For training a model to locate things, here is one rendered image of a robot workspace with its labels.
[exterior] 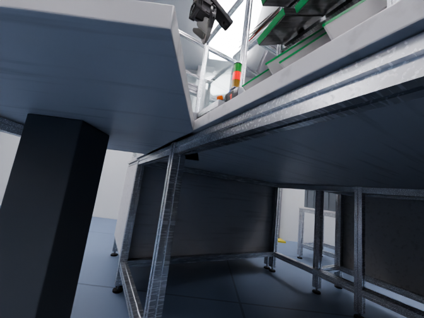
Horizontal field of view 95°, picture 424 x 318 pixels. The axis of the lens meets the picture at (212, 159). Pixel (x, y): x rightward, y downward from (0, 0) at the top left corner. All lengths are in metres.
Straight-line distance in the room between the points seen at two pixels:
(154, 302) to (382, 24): 0.79
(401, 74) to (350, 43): 0.06
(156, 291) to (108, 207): 3.18
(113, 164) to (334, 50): 3.74
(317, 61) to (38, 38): 0.33
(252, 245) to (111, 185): 2.68
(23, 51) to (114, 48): 0.14
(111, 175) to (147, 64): 3.59
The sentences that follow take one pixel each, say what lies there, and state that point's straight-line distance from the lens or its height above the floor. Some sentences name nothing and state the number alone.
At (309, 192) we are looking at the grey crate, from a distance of 2.76.
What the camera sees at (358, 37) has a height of 0.84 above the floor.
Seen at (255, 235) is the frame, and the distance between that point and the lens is 1.99.
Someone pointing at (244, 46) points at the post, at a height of 1.54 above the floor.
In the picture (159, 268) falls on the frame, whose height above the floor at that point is 0.41.
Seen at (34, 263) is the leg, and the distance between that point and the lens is 0.72.
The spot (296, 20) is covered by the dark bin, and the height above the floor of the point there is 1.21.
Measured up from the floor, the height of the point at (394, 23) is 0.84.
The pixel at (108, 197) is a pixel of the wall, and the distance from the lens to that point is 3.85.
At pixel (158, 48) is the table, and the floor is 0.83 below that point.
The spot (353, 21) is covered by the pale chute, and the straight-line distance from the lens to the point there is 0.58.
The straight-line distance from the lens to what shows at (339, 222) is 2.14.
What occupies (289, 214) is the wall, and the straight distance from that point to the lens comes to 3.78.
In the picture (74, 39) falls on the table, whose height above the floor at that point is 0.83.
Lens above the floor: 0.68
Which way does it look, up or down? 9 degrees up
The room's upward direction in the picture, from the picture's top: 7 degrees clockwise
